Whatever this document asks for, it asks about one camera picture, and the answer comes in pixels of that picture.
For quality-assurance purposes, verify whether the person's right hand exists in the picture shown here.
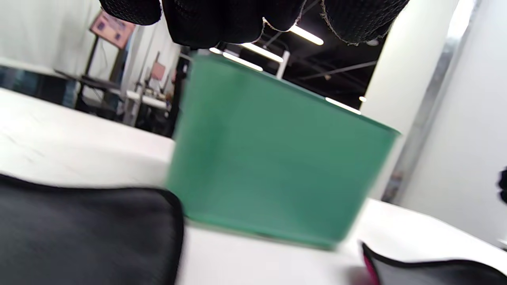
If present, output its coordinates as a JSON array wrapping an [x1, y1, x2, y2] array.
[[498, 166, 507, 204]]

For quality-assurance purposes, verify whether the person's left hand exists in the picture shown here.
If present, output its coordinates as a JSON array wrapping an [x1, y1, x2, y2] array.
[[98, 0, 410, 49]]

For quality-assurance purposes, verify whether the grey hand towel black trim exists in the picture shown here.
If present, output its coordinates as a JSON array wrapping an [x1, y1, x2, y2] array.
[[0, 173, 185, 285], [361, 242, 507, 285]]

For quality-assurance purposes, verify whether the small pink screen monitor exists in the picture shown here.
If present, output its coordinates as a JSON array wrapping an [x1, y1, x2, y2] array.
[[152, 61, 167, 82]]

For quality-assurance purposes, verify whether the row of ceiling light tubes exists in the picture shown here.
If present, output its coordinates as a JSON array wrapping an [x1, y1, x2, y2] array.
[[208, 24, 367, 115]]

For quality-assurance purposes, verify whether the large pink screen monitor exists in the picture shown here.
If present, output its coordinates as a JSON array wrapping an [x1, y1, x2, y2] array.
[[90, 11, 136, 50]]

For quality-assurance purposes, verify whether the black monitor stand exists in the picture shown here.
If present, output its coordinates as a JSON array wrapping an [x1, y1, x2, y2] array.
[[53, 36, 123, 115]]

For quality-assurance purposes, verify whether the green plastic bin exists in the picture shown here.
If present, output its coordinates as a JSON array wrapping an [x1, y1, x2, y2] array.
[[166, 51, 402, 251]]

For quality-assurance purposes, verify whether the white roller blind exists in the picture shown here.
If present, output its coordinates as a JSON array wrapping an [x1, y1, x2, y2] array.
[[0, 0, 104, 74]]

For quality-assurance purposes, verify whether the dark framed glass window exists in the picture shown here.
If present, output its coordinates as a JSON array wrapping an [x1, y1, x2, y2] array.
[[0, 65, 80, 107]]

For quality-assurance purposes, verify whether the white metal frame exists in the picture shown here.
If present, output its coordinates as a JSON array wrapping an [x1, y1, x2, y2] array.
[[275, 51, 292, 80]]

